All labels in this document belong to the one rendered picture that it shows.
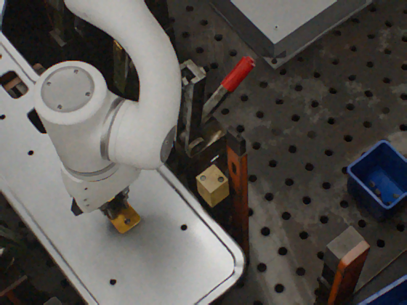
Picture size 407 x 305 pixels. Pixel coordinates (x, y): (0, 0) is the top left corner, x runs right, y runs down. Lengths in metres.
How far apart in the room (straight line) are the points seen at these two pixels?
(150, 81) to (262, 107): 0.75
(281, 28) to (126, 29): 0.75
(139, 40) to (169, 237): 0.39
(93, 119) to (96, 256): 0.34
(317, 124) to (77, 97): 0.79
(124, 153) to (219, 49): 0.81
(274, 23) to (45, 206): 0.63
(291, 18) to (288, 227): 0.42
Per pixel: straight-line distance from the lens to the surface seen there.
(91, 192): 1.07
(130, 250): 1.18
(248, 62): 1.14
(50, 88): 0.91
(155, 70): 0.89
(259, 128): 1.59
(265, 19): 1.62
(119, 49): 1.24
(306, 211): 1.52
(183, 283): 1.16
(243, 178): 1.12
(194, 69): 1.06
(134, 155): 0.91
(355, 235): 0.97
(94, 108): 0.89
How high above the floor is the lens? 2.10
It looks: 63 degrees down
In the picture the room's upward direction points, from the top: 7 degrees counter-clockwise
